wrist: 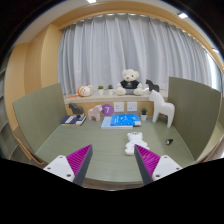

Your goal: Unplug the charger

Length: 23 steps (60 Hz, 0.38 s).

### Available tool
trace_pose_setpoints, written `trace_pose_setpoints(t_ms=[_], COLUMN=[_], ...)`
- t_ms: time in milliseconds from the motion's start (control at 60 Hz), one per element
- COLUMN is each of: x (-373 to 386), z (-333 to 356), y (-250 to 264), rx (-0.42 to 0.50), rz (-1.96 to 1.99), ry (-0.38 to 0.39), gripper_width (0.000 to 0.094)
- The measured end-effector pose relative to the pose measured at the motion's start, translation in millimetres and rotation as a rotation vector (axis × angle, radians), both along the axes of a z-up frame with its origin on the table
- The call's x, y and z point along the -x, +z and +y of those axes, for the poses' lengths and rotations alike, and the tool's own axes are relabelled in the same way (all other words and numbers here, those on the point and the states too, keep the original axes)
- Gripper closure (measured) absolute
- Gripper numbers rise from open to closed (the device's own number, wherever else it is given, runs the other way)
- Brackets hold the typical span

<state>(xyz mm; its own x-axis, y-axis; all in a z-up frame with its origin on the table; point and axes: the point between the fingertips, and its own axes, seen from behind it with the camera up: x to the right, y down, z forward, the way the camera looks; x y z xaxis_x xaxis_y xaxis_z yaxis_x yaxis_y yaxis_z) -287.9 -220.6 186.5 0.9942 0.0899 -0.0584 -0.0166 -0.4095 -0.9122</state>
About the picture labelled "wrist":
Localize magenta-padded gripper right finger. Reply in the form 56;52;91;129
134;144;183;186

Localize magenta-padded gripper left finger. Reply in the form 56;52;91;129
43;144;94;187

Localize white bear-shaped power strip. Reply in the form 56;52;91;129
124;131;151;157

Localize navy book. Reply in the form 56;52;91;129
60;115;87;127

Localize green desk divider panel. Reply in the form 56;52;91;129
12;83;68;155
167;76;223;162

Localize dark grey wooden horse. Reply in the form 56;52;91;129
68;102;85;118

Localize large white horse figure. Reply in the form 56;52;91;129
148;89;176;129

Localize light blue book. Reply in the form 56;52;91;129
100;116;134;130

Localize pink wooden horse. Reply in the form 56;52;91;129
87;104;104;122

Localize round purple sign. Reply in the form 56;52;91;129
101;103;115;117

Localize small cream plush toy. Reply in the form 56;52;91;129
76;84;94;98

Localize wooden shelf ledge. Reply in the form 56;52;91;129
63;89;169;105

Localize black horse figure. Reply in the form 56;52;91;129
145;78;160;93

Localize cream teddy bear black shirt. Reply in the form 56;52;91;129
115;68;145;97

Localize white curtain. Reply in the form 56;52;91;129
57;13;215;97

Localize ceiling lights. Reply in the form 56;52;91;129
85;0;221;54

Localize white wall socket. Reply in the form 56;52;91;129
126;101;138;113
113;101;125;113

